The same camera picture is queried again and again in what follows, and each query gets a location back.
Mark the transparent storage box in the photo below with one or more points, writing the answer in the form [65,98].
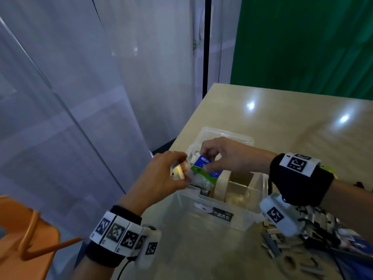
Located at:
[233,207]

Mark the person's left hand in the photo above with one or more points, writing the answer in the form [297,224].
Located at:
[151,183]

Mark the person's right forearm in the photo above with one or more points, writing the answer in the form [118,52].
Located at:
[349,201]

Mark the black marker wristband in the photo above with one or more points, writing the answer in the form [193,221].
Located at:
[300,180]
[113,236]

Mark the orange chair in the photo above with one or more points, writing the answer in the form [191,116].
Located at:
[26,242]

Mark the person's right hand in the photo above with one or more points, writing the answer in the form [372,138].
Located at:
[239,157]

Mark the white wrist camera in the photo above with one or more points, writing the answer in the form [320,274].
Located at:
[280,214]
[148,246]

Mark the pile of metal staple strips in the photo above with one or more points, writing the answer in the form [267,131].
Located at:
[326,247]

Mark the transparent box lid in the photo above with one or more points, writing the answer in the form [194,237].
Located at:
[233,137]

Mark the green curtain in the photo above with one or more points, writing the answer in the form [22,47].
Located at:
[303,43]

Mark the black window post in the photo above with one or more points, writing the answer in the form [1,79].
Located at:
[206,43]

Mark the blue white green packet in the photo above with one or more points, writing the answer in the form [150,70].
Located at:
[201,175]

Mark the beige tape roll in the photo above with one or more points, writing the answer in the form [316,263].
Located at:
[222,184]

